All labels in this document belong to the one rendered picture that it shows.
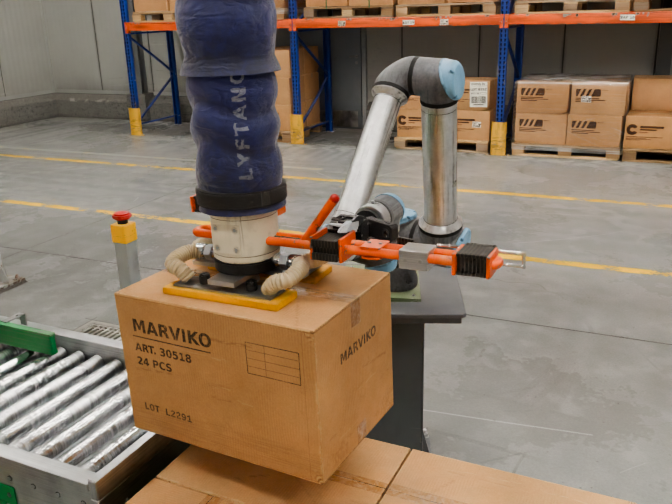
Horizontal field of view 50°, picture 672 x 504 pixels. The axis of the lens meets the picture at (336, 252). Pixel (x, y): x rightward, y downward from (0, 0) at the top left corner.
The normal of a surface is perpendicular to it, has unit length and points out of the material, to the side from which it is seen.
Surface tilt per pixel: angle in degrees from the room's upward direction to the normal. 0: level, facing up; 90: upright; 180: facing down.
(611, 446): 0
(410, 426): 90
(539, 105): 90
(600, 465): 0
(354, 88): 90
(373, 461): 0
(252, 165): 74
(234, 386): 90
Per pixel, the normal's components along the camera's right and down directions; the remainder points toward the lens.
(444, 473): -0.03, -0.95
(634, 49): -0.41, 0.31
